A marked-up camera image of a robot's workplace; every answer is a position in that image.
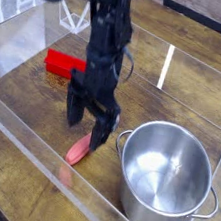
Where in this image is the red plastic block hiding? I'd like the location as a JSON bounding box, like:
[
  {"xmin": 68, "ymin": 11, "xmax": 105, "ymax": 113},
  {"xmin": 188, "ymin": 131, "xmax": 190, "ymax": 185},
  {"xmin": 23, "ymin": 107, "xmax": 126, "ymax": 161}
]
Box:
[{"xmin": 44, "ymin": 48, "xmax": 86, "ymax": 79}]

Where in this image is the stainless steel pot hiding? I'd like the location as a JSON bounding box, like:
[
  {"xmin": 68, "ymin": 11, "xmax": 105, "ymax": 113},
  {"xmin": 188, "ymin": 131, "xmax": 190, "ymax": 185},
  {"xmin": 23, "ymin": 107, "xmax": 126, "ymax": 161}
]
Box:
[{"xmin": 116, "ymin": 120, "xmax": 216, "ymax": 221}]

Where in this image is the clear acrylic barrier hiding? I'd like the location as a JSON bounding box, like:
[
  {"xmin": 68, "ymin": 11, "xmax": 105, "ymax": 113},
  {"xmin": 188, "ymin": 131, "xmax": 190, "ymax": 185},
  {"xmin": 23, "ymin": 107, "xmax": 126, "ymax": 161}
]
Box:
[{"xmin": 0, "ymin": 3, "xmax": 221, "ymax": 221}]

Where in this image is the pink handled metal spoon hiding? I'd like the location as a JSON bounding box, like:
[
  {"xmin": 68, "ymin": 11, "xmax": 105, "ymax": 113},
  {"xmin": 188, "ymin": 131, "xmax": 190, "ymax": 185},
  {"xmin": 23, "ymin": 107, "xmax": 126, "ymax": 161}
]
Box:
[{"xmin": 65, "ymin": 133, "xmax": 92, "ymax": 165}]

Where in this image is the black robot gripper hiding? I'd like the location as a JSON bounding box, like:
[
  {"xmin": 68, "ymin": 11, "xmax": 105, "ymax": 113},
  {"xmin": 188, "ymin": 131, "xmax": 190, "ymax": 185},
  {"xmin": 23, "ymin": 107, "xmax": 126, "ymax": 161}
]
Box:
[{"xmin": 58, "ymin": 42, "xmax": 132, "ymax": 155}]

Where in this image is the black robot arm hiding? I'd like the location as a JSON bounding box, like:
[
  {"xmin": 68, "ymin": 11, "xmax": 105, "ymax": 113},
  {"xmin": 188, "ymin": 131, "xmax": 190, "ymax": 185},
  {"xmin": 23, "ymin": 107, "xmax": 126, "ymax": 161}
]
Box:
[{"xmin": 67, "ymin": 0, "xmax": 132, "ymax": 151}]

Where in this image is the black strip on wall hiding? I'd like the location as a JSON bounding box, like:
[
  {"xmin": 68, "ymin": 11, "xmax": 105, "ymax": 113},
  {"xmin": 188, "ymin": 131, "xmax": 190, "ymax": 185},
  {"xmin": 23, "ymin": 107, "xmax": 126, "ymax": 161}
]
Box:
[{"xmin": 162, "ymin": 0, "xmax": 221, "ymax": 34}]

